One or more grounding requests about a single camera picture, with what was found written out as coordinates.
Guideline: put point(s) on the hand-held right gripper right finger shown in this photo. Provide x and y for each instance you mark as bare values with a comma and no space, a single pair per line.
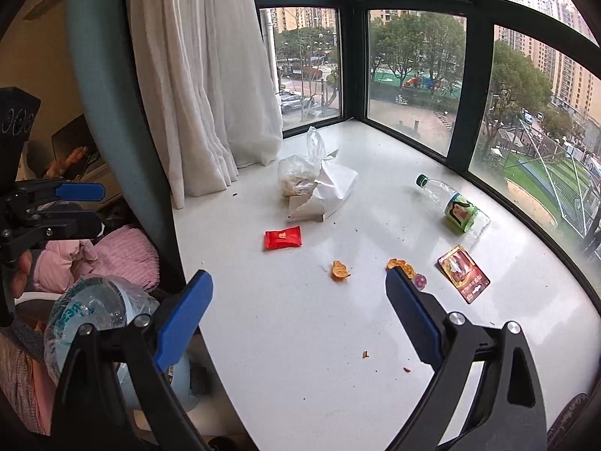
413,312

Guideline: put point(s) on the dark patterned cushion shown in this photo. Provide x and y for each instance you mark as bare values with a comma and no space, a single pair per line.
570,423

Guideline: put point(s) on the orange peel piece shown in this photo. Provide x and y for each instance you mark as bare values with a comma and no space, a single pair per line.
401,265
340,271

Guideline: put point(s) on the person's left hand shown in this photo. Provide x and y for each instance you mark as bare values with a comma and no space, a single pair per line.
21,277

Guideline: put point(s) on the clear plastic bottle green label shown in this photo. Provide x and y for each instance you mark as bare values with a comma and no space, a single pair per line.
458,209

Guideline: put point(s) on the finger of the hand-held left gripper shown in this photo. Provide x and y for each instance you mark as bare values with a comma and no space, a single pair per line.
70,225
80,191

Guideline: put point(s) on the pink blanket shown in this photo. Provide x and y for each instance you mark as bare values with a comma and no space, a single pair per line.
126,253

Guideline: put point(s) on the white paper bag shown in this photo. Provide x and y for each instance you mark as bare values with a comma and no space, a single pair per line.
335,183

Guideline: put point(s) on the red snack packet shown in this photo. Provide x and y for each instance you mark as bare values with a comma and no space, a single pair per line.
283,238

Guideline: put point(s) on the white curtain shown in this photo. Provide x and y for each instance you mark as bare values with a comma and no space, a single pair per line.
197,80

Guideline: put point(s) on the grey-blue curtain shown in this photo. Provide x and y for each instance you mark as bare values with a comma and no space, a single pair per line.
108,80

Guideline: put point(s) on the dark screen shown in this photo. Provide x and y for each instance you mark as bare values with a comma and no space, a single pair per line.
70,136

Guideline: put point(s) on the light blue bin with liner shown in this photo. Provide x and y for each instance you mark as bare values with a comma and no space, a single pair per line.
94,300

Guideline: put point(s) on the small pink round cap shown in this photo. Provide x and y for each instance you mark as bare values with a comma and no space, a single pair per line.
419,281

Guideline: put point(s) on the clear plastic bag with food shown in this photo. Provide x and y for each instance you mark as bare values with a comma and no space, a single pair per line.
296,171

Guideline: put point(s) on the dark green window frame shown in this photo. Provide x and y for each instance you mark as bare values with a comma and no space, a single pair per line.
354,56

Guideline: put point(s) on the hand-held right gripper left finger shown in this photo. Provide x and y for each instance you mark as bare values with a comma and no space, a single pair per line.
183,319

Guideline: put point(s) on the red battery blister pack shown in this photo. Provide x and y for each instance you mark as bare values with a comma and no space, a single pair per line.
465,275

